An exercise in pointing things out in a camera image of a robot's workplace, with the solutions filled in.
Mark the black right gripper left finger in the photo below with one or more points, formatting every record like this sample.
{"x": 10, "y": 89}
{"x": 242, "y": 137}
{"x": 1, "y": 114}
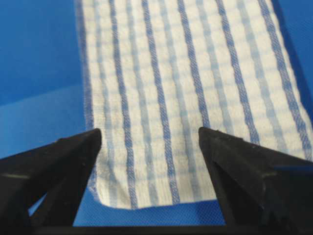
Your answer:
{"x": 44, "y": 186}

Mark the white blue striped towel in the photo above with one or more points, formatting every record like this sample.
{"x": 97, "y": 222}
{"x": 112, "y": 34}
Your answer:
{"x": 155, "y": 71}

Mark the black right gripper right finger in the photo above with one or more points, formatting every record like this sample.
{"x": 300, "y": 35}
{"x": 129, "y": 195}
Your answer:
{"x": 258, "y": 187}

